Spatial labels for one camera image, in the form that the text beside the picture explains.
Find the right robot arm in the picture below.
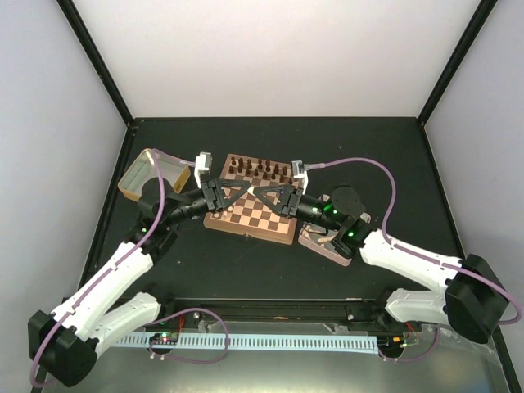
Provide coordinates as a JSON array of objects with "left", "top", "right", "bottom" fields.
[{"left": 250, "top": 185, "right": 509, "bottom": 344}]

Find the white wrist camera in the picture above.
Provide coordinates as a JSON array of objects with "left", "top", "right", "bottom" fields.
[
  {"left": 291, "top": 160, "right": 309, "bottom": 192},
  {"left": 193, "top": 151, "right": 212, "bottom": 188}
]

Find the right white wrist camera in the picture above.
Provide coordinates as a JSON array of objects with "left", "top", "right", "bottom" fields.
[{"left": 291, "top": 160, "right": 309, "bottom": 192}]

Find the small circuit board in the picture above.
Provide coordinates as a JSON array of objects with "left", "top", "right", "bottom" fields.
[{"left": 149, "top": 332, "right": 178, "bottom": 346}]

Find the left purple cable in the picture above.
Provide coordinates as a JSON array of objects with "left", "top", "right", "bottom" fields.
[{"left": 29, "top": 147, "right": 197, "bottom": 388}]

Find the wooden chess board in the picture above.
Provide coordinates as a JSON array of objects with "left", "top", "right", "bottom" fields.
[{"left": 203, "top": 153, "right": 308, "bottom": 246}]

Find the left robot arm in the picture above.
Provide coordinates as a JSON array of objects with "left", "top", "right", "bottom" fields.
[{"left": 28, "top": 177, "right": 251, "bottom": 387}]

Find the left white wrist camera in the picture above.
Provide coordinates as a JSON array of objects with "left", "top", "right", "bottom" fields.
[{"left": 193, "top": 151, "right": 212, "bottom": 188}]

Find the dark chess pieces row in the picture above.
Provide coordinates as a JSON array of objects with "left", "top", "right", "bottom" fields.
[{"left": 220, "top": 154, "right": 298, "bottom": 187}]

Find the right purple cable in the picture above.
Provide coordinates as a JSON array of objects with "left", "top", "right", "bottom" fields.
[{"left": 306, "top": 158, "right": 524, "bottom": 325}]

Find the gold metal tin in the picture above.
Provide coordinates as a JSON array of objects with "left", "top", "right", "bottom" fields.
[{"left": 118, "top": 149, "right": 194, "bottom": 202}]

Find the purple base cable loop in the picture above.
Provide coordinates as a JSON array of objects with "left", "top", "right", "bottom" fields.
[{"left": 147, "top": 307, "right": 233, "bottom": 364}]

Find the black mounting rail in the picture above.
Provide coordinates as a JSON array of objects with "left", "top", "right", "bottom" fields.
[{"left": 172, "top": 298, "right": 406, "bottom": 332}]

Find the light blue cable duct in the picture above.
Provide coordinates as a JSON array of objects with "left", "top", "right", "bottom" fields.
[{"left": 114, "top": 332, "right": 378, "bottom": 355}]

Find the pink tin with pieces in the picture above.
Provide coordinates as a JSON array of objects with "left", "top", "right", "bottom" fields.
[{"left": 298, "top": 223, "right": 351, "bottom": 267}]

